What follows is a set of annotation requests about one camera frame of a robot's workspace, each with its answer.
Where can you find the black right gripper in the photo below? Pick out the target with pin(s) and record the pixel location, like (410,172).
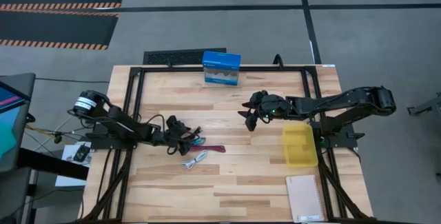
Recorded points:
(274,107)

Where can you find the yellow plastic bin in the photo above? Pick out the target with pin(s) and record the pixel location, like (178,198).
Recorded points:
(299,146)

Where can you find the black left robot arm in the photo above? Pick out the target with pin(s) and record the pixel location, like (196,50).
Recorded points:
(117,117)

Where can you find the computer monitor with teal screen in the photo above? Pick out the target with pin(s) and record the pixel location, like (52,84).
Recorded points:
(10,124)

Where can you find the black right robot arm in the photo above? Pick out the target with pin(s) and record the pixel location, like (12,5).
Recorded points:
(344,101)

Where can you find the white paper sheet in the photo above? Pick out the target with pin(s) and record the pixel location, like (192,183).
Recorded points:
(67,179)

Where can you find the grey metal stand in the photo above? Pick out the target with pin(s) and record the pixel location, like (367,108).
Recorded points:
(427,107)

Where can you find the small black device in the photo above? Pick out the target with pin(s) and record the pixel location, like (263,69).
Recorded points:
(81,153)

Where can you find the blue DualShock controller box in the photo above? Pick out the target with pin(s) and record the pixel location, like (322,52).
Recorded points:
(221,62)

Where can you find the black hazard-striped floor mat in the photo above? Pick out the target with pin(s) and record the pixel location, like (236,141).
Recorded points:
(58,27)

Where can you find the black side desk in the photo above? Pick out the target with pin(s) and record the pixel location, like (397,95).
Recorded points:
(51,163)

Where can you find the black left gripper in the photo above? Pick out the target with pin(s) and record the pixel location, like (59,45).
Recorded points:
(175,132)

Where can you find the black aluminium table frame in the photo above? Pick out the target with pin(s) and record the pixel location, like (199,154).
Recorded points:
(172,69)

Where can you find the black perforated floor mat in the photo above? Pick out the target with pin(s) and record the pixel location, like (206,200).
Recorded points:
(172,58)

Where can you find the pink spiral notebook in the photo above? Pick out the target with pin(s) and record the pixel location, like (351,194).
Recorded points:
(305,198)

